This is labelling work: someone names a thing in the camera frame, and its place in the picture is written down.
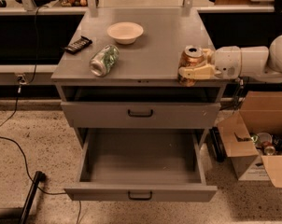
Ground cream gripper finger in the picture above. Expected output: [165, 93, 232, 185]
[178, 64, 217, 79]
[203, 49, 215, 64]

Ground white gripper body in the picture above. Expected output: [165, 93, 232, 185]
[213, 46, 241, 79]

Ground orange soda can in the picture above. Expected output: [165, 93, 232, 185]
[177, 45, 204, 87]

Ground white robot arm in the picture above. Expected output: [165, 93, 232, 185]
[177, 35, 282, 86]

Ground grey drawer cabinet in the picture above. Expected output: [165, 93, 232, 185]
[52, 7, 226, 140]

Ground green soda can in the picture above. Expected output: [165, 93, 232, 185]
[90, 45, 120, 77]

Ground open lower grey drawer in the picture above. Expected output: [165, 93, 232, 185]
[64, 129, 217, 202]

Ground closed upper grey drawer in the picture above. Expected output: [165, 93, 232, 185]
[61, 102, 220, 129]

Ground cardboard box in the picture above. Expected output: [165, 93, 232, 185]
[217, 91, 282, 188]

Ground white bowl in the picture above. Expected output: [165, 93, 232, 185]
[107, 22, 144, 45]

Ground cans in cardboard box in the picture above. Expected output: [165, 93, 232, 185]
[250, 133, 282, 156]

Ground black snack bar packet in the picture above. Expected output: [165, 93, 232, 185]
[63, 36, 92, 54]

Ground black metal stand leg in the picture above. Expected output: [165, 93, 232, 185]
[18, 171, 46, 224]

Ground black floor cable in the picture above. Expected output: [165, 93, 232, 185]
[0, 5, 83, 224]

